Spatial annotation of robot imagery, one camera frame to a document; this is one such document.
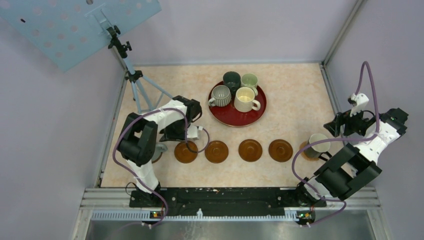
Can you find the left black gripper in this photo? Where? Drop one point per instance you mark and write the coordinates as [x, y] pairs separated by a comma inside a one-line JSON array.
[[169, 135]]

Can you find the brown wooden coaster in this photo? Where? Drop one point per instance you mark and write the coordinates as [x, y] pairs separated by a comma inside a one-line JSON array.
[[280, 150], [156, 158], [183, 154], [216, 152], [250, 150]]

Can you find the light green cup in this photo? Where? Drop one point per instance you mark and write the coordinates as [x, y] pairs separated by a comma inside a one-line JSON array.
[[251, 81]]

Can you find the blue perforated board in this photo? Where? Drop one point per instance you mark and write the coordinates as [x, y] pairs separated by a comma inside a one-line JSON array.
[[70, 31]]

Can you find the red round tray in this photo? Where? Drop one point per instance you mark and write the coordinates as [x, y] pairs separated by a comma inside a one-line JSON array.
[[228, 115]]

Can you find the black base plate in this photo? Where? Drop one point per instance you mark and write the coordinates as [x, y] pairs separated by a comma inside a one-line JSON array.
[[224, 201]]

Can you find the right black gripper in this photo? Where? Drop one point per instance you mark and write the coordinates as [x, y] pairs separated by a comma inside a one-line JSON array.
[[334, 127]]

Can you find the light blue tripod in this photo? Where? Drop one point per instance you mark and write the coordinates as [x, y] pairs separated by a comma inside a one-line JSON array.
[[132, 75]]

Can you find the light woven coaster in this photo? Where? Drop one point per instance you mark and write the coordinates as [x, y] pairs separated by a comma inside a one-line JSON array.
[[303, 154]]

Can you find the striped white grey cup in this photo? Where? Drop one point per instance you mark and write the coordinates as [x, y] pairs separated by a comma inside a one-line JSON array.
[[220, 96]]

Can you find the aluminium frame rail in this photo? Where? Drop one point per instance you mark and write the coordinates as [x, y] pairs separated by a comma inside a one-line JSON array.
[[105, 214]]

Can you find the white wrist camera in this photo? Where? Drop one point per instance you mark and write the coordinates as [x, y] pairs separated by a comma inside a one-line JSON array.
[[193, 132], [358, 102]]

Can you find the grey blue mug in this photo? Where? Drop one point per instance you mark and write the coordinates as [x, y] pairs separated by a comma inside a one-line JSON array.
[[160, 148]]

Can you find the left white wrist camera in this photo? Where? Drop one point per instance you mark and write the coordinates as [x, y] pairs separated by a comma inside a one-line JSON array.
[[193, 132]]

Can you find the cream yellow mug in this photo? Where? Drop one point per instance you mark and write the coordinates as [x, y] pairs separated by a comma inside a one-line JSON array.
[[245, 100]]

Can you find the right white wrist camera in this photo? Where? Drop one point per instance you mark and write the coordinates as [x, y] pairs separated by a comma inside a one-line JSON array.
[[358, 102]]

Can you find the dark green cup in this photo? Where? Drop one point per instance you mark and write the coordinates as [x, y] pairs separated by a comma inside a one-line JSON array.
[[232, 80]]

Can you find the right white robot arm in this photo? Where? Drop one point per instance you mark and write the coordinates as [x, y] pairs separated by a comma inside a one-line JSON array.
[[354, 166]]

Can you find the black cup white inside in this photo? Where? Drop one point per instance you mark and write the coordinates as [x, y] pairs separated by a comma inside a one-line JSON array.
[[315, 151]]

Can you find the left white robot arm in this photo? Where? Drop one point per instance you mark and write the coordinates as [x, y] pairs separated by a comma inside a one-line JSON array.
[[141, 136]]

